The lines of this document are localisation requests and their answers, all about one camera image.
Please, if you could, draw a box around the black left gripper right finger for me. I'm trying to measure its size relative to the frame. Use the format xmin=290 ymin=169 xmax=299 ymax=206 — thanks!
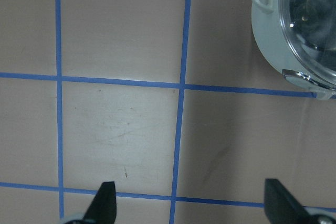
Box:
xmin=264 ymin=178 xmax=324 ymax=223

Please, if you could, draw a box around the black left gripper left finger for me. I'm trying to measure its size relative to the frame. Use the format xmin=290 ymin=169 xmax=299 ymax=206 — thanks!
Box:
xmin=82 ymin=182 xmax=117 ymax=224

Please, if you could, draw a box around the pale green pot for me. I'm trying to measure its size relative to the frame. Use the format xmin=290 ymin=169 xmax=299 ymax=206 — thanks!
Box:
xmin=251 ymin=0 xmax=335 ymax=100

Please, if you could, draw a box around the clear glass pot lid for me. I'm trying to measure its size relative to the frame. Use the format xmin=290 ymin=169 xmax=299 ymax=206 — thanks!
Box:
xmin=279 ymin=0 xmax=335 ymax=83

